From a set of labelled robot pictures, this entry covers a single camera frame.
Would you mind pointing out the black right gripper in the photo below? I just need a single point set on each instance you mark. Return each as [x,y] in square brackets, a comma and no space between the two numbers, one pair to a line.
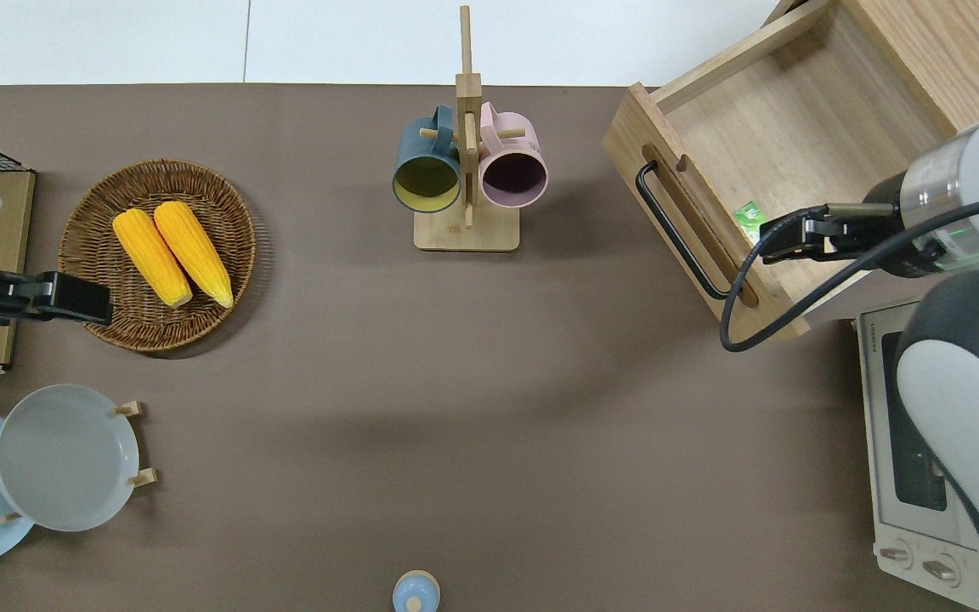
[804,234]

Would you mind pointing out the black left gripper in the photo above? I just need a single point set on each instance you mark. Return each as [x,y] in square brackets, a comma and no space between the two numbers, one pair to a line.
[73,299]

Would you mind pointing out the light wooden drawer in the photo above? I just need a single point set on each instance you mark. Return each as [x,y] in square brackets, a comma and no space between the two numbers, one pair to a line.
[795,127]

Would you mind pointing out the round brown wicker basket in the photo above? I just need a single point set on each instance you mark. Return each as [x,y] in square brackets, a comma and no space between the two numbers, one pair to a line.
[116,327]

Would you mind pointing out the small green packet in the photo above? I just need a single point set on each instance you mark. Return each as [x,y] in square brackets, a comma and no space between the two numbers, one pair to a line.
[749,217]

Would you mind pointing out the yellow corn cob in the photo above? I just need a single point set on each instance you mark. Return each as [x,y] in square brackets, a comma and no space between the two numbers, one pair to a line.
[194,252]
[152,257]

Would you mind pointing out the grey round plate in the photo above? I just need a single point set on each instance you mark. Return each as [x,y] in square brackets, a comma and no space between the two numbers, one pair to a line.
[65,459]

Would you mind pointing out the wooden peg plate rack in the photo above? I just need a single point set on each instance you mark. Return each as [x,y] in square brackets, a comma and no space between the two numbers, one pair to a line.
[144,478]

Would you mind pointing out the light wooden cabinet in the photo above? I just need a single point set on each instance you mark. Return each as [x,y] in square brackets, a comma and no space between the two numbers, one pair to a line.
[965,42]

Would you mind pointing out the beige toaster oven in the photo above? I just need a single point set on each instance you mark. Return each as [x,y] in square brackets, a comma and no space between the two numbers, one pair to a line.
[880,476]

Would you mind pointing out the pink mug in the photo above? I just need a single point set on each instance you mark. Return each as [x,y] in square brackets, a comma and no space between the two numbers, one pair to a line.
[513,177]

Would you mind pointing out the wooden mug tree stand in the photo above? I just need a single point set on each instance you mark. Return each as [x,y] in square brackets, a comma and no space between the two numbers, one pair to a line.
[466,229]

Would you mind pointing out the dark teal mug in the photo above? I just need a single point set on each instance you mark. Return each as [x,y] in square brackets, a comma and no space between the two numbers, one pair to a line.
[427,183]

